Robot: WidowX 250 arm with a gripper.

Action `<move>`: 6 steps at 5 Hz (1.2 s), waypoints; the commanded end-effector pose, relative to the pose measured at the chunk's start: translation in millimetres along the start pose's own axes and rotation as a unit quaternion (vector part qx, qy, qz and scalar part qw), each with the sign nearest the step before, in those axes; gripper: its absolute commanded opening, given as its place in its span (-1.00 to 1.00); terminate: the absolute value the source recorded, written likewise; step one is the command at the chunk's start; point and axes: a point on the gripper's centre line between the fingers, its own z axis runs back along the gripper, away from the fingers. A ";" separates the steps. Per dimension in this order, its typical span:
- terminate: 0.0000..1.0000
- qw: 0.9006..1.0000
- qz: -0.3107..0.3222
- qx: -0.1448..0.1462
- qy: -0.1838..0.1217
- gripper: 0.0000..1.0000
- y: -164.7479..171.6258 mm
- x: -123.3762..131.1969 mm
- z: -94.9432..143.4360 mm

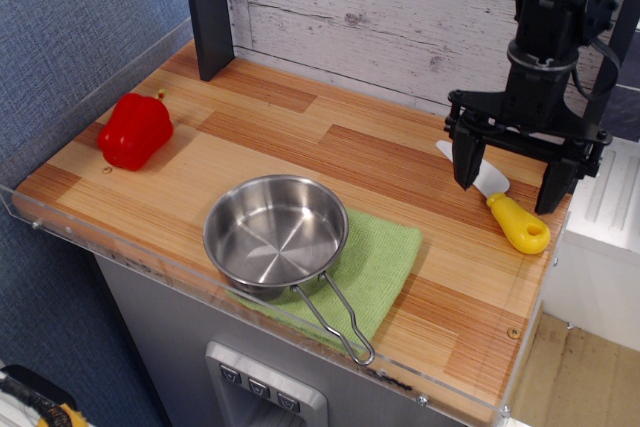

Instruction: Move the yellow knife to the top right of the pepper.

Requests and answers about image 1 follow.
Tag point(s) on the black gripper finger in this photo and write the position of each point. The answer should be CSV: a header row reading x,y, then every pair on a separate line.
x,y
559,179
468,148

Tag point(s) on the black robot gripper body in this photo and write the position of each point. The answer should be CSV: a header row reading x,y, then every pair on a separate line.
x,y
530,116

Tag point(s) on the yellow handled toy knife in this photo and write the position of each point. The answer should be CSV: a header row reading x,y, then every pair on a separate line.
x,y
524,231

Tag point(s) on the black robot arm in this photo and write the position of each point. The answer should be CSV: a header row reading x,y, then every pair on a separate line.
x,y
553,28

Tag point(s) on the red toy bell pepper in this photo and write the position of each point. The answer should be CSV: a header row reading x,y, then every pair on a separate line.
x,y
139,126

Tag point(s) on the white ridged side counter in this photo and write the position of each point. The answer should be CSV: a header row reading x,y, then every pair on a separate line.
x,y
593,282

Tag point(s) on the green microfiber cloth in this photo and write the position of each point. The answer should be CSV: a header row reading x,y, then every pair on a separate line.
x,y
371,272

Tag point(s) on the stainless steel pan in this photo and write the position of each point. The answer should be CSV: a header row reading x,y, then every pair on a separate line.
x,y
283,233

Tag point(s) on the clear acrylic guard panel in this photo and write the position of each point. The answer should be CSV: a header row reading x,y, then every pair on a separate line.
x,y
60,81

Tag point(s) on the silver dispenser button panel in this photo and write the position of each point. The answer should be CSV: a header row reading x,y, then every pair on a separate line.
x,y
250,393

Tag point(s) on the grey toy cabinet front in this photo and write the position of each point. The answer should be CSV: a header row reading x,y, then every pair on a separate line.
x,y
171,331

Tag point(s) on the yellow and black object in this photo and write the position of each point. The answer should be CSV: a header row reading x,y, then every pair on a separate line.
x,y
28,399

